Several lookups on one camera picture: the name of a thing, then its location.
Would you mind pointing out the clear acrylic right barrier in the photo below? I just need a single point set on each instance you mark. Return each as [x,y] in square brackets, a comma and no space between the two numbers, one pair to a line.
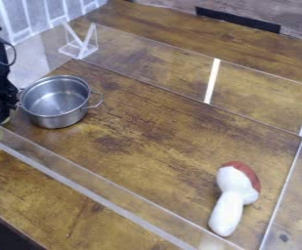
[283,233]

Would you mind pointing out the clear acrylic triangle stand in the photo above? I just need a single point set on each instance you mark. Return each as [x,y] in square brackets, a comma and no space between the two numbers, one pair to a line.
[78,48]

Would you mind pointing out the black strip on wall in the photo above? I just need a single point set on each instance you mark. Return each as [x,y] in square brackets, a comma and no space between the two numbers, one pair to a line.
[262,25]

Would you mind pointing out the plush mushroom toy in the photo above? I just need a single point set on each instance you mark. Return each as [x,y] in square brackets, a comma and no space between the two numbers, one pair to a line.
[239,186]

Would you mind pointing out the small stainless steel pot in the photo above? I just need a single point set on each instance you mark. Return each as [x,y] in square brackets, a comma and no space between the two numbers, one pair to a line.
[57,100]

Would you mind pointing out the clear acrylic front barrier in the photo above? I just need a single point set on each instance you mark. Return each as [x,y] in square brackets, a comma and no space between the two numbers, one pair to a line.
[146,214]

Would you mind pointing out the clear acrylic barrier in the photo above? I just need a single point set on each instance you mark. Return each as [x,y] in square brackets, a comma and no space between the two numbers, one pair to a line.
[283,233]
[146,214]

